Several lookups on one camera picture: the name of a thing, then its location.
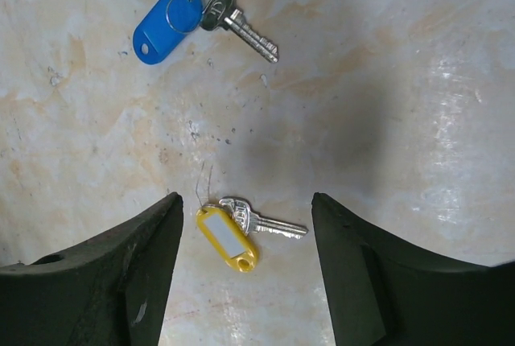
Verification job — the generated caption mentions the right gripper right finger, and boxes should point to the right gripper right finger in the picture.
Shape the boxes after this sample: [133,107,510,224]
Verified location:
[311,193,514,345]

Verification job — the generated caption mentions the key with blue tag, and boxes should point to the key with blue tag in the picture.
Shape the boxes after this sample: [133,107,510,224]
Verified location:
[132,0,279,65]

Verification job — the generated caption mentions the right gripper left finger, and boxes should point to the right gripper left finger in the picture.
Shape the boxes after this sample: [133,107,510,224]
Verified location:
[1,193,183,345]

